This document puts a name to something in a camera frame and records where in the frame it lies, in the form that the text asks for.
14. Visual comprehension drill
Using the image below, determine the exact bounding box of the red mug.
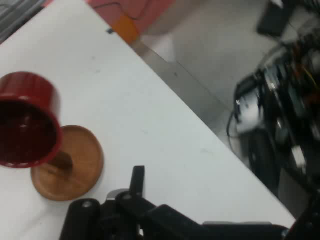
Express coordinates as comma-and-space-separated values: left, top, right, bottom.
0, 71, 63, 169

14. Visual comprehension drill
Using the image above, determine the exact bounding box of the aluminium frame rail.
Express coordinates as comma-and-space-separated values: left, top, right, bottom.
0, 0, 52, 45

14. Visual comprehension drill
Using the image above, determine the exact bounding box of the black wheeled floor robot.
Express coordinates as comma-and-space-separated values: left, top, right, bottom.
226, 37, 320, 198

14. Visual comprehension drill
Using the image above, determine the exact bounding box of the black box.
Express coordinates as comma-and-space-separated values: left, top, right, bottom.
256, 0, 297, 38

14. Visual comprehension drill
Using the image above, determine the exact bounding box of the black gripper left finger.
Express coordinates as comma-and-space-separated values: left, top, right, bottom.
58, 165, 204, 240

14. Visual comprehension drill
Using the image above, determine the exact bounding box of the pink plastic sheet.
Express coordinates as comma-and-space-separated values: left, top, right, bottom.
87, 0, 181, 36

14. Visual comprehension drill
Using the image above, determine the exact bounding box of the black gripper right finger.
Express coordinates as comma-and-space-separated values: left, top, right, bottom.
282, 189, 320, 240

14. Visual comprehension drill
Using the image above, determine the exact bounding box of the orange box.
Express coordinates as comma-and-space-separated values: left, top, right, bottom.
109, 14, 140, 44

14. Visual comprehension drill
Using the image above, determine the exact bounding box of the wooden mug tree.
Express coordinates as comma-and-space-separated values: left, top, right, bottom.
30, 124, 105, 202

